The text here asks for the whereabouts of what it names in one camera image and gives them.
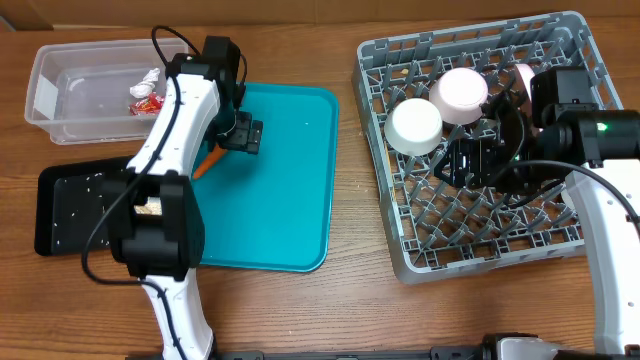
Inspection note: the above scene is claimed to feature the pink bowl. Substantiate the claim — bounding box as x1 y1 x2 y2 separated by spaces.
429 68 488 125

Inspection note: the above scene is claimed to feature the grey dishwasher rack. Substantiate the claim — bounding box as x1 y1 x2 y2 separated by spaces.
352 11 621 284

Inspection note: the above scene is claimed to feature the teal serving tray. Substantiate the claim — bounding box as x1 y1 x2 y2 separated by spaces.
193 83 340 273

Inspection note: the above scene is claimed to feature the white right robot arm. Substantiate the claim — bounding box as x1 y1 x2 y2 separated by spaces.
433 66 639 359

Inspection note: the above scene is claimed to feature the white tissue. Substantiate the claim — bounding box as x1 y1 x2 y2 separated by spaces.
129 68 160 99

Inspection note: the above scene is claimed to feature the white bowl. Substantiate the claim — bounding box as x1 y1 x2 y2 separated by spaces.
384 98 443 156

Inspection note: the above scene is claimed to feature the clear plastic bin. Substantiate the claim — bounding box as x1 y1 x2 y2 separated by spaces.
24 39 164 145

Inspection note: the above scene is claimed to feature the black plastic tray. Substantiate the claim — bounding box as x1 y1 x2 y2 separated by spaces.
34 156 130 256

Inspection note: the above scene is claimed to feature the black base bar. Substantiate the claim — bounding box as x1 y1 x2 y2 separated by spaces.
124 344 491 360

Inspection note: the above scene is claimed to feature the white plate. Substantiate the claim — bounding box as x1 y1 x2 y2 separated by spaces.
515 64 535 117

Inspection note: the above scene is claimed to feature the red snack wrapper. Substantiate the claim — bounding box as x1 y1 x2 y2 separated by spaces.
129 92 164 116

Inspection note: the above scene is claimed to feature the orange carrot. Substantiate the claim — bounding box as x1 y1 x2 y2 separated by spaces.
193 147 227 180

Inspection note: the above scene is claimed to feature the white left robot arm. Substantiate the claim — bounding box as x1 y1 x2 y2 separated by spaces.
96 36 263 359

